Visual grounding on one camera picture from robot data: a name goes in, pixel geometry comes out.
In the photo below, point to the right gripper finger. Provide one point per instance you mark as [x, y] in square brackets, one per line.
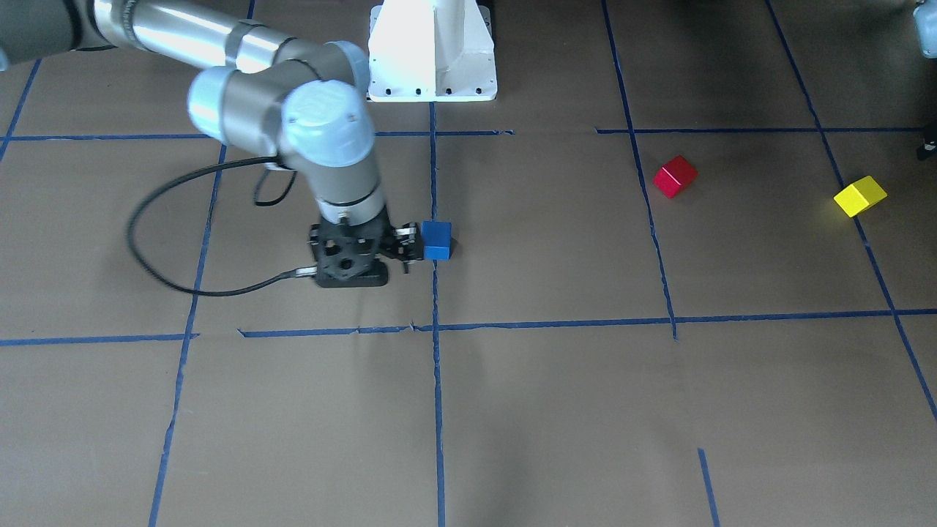
[407, 254]
[407, 233]

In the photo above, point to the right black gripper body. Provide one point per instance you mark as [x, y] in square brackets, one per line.
[402, 249]

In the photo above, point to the blue wooden block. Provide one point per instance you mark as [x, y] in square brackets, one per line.
[437, 240]

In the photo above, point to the red wooden block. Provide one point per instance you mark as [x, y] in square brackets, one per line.
[675, 176]

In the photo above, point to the yellow wooden block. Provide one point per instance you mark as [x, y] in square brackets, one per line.
[859, 196]

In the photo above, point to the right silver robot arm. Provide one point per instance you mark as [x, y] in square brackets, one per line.
[293, 105]

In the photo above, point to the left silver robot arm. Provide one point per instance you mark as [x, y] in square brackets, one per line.
[925, 19]

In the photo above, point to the white mounting pillar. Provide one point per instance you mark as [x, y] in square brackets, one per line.
[432, 51]

